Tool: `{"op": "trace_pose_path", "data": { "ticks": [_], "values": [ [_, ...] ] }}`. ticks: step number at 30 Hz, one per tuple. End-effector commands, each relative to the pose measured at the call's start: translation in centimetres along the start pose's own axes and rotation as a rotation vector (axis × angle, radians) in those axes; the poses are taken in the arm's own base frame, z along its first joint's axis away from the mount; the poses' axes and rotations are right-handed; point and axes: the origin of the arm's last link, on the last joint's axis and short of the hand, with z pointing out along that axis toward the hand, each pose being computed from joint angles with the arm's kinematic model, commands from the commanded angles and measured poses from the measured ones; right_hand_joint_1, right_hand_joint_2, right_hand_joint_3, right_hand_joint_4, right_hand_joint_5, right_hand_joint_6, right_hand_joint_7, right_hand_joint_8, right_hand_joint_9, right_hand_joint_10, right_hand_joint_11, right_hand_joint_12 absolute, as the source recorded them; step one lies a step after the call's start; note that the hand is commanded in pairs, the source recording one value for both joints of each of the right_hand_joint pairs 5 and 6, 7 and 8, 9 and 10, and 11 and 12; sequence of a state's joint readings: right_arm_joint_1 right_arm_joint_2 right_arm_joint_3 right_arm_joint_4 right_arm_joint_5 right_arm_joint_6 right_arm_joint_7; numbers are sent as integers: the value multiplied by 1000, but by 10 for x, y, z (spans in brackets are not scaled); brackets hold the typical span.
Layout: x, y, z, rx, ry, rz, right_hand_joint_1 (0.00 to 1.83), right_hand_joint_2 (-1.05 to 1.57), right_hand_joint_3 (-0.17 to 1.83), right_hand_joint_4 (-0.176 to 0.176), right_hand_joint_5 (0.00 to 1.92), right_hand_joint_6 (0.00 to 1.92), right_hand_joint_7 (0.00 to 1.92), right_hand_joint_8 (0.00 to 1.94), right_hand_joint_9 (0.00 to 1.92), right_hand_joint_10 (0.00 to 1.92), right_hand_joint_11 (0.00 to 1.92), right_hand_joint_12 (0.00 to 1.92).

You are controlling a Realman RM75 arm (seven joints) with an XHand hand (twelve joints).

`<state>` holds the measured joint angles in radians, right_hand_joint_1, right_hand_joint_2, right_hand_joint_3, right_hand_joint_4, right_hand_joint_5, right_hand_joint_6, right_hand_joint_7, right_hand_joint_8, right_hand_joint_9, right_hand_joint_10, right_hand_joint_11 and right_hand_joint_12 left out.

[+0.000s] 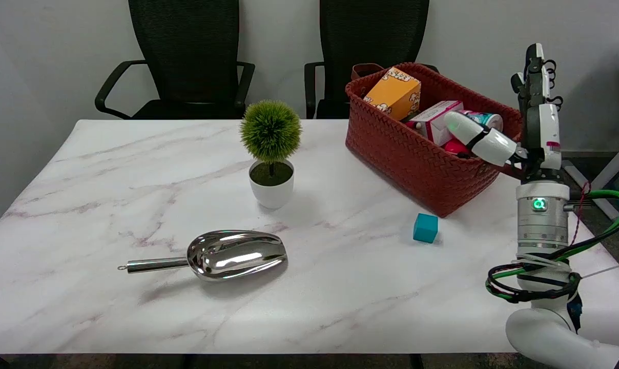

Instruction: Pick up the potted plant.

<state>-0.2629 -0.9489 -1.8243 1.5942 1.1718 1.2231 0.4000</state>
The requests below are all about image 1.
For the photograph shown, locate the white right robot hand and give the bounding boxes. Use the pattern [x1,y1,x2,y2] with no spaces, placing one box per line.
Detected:
[444,44,564,183]

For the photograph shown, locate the green potted plant white pot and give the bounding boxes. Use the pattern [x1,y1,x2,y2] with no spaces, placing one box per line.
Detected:
[239,100,303,210]

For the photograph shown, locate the pink teal canister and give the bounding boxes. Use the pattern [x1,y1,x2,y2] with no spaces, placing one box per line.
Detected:
[461,110,504,133]

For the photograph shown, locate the pink ball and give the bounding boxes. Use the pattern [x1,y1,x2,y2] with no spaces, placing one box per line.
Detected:
[443,139,470,156]

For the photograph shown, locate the white pink carton box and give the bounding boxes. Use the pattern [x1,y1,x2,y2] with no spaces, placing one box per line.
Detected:
[407,100,464,147]

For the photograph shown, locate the red-brown woven basket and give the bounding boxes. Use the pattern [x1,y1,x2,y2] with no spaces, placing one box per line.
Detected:
[345,63,525,218]

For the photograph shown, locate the white zip tie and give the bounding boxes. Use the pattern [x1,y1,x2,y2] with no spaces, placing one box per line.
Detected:
[580,259,619,280]

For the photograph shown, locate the orange popcorn box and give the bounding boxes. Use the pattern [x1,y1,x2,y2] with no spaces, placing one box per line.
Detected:
[363,67,422,121]

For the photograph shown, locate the teal cube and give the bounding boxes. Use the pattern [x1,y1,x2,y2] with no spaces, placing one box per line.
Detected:
[413,213,439,243]

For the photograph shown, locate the black mesh office chair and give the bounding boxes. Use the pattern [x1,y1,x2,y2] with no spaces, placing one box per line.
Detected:
[304,0,440,119]
[95,0,256,120]

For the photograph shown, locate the shiny metal scoop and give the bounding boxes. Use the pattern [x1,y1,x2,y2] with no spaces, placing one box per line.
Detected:
[117,230,288,282]

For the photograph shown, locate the white desk frame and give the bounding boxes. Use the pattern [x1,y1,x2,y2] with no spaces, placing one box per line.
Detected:
[561,50,619,230]

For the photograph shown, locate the thin red wire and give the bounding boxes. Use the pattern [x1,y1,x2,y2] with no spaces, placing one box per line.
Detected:
[570,181,591,247]

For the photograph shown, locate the green and black cable bundle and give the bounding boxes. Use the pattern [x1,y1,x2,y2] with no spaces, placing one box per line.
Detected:
[486,190,619,304]

